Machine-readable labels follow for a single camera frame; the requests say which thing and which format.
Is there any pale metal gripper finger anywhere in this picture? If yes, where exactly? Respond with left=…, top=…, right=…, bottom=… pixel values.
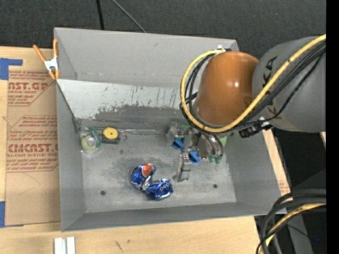
left=166, top=125, right=185, bottom=146
left=173, top=153, right=192, bottom=183

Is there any crushed blue soda can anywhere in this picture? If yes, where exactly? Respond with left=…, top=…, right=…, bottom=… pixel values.
left=130, top=162, right=174, bottom=202

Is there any grey metal bin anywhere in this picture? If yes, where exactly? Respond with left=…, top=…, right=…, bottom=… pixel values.
left=53, top=27, right=288, bottom=233

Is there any black and yellow tape measure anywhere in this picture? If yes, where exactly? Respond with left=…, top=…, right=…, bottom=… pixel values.
left=101, top=126, right=128, bottom=145

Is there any green and clear tape roll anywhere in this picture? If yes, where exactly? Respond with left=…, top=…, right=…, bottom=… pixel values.
left=80, top=127, right=103, bottom=153

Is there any brown cardboard board red print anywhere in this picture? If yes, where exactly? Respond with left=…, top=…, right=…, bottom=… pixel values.
left=0, top=46, right=292, bottom=229

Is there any black cylinder on white bracket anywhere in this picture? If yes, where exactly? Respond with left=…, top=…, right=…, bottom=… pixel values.
left=238, top=116, right=274, bottom=139

